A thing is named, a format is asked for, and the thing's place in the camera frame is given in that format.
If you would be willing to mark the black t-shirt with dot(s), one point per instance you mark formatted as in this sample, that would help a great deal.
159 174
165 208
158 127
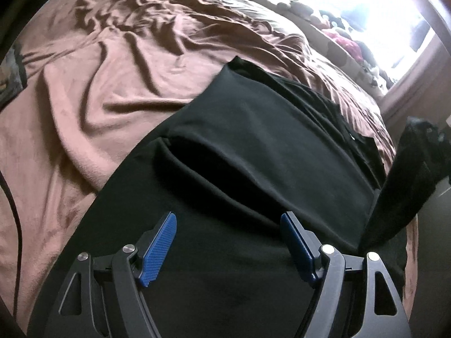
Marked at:
246 141

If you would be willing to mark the beige rumpled duvet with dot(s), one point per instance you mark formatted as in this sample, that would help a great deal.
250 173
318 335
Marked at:
253 14

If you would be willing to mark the bed with brown blanket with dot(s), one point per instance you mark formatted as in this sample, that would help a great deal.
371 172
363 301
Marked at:
88 130

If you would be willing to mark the pink crumpled cloth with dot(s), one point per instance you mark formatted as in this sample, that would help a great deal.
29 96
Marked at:
340 42

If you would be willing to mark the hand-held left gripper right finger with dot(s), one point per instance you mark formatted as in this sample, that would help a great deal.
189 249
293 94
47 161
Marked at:
297 250

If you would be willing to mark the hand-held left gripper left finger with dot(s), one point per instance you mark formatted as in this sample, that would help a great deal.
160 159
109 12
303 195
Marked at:
158 250

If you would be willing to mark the bright window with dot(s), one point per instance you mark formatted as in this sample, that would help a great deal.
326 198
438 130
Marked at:
370 7

